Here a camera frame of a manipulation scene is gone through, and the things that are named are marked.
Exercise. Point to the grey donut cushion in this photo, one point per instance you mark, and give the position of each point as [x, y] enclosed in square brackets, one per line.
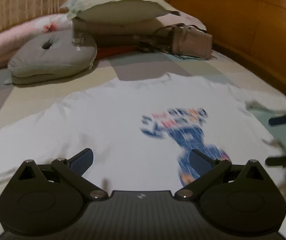
[52, 56]

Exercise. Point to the red folded cloth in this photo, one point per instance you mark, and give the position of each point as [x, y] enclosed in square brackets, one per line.
[103, 53]

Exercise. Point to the pink floral folded quilt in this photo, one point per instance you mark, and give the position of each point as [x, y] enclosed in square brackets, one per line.
[12, 39]

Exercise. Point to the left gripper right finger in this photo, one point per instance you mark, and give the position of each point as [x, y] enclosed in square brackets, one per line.
[209, 170]

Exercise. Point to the white printed sweatshirt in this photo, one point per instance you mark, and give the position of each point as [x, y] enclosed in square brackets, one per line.
[249, 202]

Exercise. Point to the pink leather handbag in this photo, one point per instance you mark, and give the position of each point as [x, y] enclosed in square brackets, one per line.
[186, 41]

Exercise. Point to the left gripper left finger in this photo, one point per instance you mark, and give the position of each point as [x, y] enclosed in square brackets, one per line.
[71, 170]

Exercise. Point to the wooden headboard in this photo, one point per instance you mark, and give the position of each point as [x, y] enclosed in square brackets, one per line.
[251, 32]

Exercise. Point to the striped green white pillow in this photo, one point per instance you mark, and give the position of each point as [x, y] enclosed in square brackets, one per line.
[121, 12]

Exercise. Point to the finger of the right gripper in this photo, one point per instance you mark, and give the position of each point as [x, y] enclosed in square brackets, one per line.
[278, 120]
[276, 161]

